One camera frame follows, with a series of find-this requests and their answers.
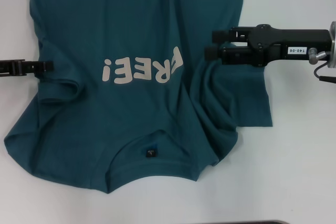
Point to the teal t-shirt with cream print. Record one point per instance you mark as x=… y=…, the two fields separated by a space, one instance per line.
x=131 y=19

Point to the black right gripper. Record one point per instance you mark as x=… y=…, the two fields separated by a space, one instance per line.
x=278 y=43

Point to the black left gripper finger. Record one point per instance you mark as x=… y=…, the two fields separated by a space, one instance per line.
x=29 y=66

